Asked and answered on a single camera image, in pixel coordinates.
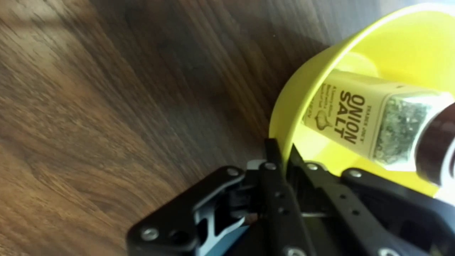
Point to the onion salt spice jar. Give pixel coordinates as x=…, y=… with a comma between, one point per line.
x=397, y=125

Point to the yellow bowl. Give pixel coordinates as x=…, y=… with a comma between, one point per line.
x=413, y=45

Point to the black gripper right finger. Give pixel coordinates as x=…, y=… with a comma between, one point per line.
x=360, y=213

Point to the round dark wooden table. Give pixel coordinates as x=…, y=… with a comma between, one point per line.
x=109, y=108

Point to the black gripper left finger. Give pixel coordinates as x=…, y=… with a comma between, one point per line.
x=231, y=212

